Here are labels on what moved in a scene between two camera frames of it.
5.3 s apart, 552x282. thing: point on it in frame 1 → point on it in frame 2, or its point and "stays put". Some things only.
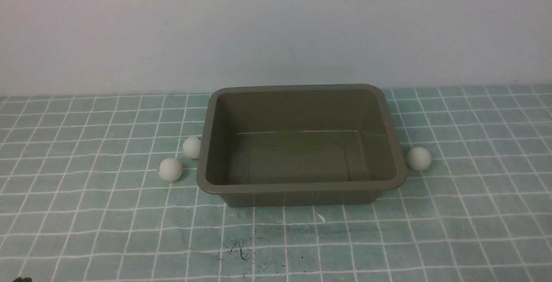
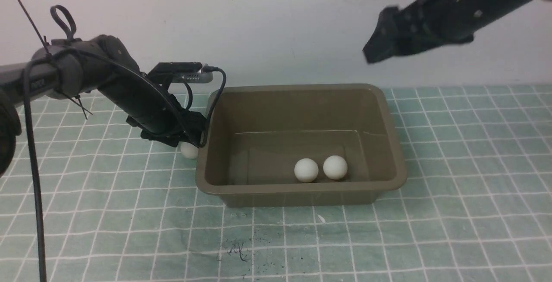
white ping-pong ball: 419,158 → 335,167
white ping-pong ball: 170,170 → 306,170
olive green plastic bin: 299,145 stays put
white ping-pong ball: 191,147 stays put
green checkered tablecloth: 82,198 stays put
